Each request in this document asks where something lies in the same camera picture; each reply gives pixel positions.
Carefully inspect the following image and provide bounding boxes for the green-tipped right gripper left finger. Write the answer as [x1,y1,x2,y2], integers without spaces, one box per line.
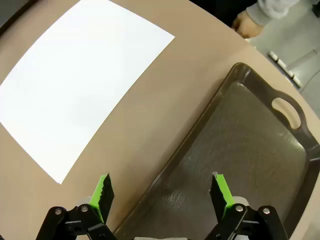
[34,171,118,240]

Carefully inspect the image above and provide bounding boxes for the brown plastic serving tray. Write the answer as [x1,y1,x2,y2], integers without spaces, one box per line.
[113,62,320,240]

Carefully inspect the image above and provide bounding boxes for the white A4 paper sheet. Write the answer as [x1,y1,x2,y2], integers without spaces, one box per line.
[0,0,176,185]

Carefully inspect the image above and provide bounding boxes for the person's dark trousers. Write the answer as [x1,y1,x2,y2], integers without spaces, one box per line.
[188,0,260,28]

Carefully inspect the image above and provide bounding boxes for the white segmented floor strip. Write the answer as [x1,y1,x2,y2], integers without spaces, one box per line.
[267,50,303,88]

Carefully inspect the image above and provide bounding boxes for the person's left hand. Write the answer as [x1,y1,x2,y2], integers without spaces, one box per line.
[231,11,265,40]

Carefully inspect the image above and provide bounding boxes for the person's left forearm gray sleeve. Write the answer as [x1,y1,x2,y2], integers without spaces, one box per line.
[246,0,301,26]

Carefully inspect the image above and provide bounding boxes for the green-tipped right gripper right finger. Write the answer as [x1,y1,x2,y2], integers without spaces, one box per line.
[209,172,291,240]

